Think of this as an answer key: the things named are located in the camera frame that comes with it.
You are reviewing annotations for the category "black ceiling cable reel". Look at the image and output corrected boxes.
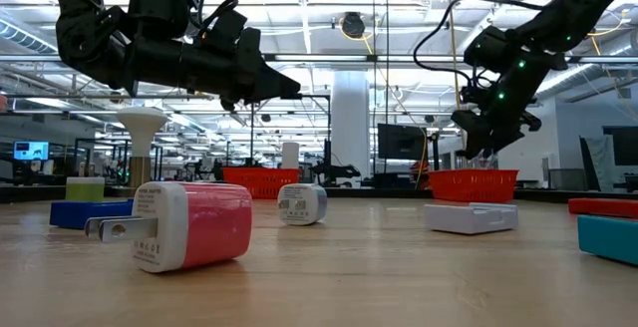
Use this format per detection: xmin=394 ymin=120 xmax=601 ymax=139
xmin=339 ymin=11 xmax=368 ymax=41

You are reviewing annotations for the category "white digital clock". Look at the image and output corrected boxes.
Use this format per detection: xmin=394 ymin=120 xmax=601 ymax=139
xmin=424 ymin=201 xmax=519 ymax=236

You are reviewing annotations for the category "pink power adapter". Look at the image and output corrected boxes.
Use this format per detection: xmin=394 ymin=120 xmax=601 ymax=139
xmin=83 ymin=180 xmax=254 ymax=274

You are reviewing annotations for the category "light green power adapter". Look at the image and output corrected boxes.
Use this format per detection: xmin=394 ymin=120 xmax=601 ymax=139
xmin=65 ymin=176 xmax=106 ymax=203

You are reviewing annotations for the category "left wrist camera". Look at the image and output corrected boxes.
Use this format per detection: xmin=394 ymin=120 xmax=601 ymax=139
xmin=198 ymin=0 xmax=249 ymax=54

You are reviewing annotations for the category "grey leaning board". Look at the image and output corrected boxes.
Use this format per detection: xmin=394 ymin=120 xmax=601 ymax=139
xmin=578 ymin=136 xmax=617 ymax=192

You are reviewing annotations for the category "yellow hanging cable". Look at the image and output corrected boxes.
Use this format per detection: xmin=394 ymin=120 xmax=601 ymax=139
xmin=445 ymin=0 xmax=468 ymax=149

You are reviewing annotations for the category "long ceiling light fixture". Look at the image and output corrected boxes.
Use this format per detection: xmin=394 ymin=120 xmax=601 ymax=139
xmin=0 ymin=54 xmax=638 ymax=65

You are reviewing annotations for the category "red plastic basket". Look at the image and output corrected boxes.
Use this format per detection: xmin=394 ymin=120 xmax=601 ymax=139
xmin=221 ymin=166 xmax=302 ymax=200
xmin=428 ymin=167 xmax=519 ymax=204

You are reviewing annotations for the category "light blue power adapter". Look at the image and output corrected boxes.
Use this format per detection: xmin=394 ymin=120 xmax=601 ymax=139
xmin=276 ymin=182 xmax=329 ymax=227

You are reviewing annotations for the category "white building column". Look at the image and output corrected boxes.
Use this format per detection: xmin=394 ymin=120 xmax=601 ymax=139
xmin=330 ymin=70 xmax=371 ymax=174

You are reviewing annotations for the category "black hanging cable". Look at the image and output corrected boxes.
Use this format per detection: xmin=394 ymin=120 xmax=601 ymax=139
xmin=384 ymin=0 xmax=391 ymax=173
xmin=371 ymin=0 xmax=378 ymax=173

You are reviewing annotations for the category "blue digital clock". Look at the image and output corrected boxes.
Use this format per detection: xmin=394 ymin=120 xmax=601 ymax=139
xmin=48 ymin=198 xmax=135 ymax=231

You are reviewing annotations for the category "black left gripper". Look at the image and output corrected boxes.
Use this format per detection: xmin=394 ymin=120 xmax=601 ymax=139
xmin=127 ymin=28 xmax=302 ymax=107

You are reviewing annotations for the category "orange sand hourglass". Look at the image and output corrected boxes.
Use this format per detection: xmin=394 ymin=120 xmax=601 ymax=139
xmin=452 ymin=150 xmax=473 ymax=171

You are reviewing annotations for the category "black gantry frame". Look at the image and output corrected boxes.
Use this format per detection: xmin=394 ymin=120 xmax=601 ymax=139
xmin=248 ymin=92 xmax=333 ymax=168

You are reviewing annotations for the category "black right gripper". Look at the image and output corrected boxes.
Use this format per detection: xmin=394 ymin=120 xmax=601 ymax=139
xmin=451 ymin=52 xmax=549 ymax=160

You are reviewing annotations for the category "grey mesh bin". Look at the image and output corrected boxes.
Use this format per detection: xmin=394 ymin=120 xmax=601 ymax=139
xmin=547 ymin=168 xmax=587 ymax=192

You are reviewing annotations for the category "black wall panel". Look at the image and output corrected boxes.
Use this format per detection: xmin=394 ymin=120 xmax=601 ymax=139
xmin=601 ymin=126 xmax=638 ymax=167

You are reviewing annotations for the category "red digital clock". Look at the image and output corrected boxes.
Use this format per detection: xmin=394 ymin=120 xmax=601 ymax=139
xmin=567 ymin=197 xmax=638 ymax=220

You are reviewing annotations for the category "black monitor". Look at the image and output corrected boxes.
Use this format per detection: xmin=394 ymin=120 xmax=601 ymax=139
xmin=377 ymin=123 xmax=429 ymax=162

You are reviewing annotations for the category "teal digital clock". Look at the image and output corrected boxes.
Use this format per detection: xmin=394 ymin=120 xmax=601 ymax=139
xmin=577 ymin=214 xmax=638 ymax=268

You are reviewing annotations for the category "small computer monitor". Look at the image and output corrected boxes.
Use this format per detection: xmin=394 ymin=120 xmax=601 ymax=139
xmin=13 ymin=140 xmax=51 ymax=162

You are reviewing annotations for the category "white cylinder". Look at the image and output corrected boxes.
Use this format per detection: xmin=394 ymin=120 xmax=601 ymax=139
xmin=281 ymin=142 xmax=301 ymax=170

